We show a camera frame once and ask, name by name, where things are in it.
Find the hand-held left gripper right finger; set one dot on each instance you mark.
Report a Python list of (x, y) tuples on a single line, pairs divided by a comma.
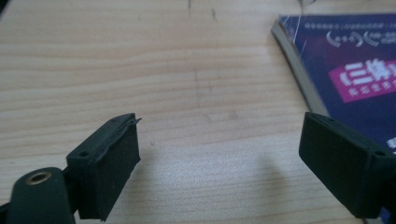
[(345, 165)]

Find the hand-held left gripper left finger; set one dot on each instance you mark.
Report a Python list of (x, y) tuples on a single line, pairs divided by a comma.
[(106, 161)]

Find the purple book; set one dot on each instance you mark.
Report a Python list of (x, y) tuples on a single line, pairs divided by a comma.
[(358, 46)]

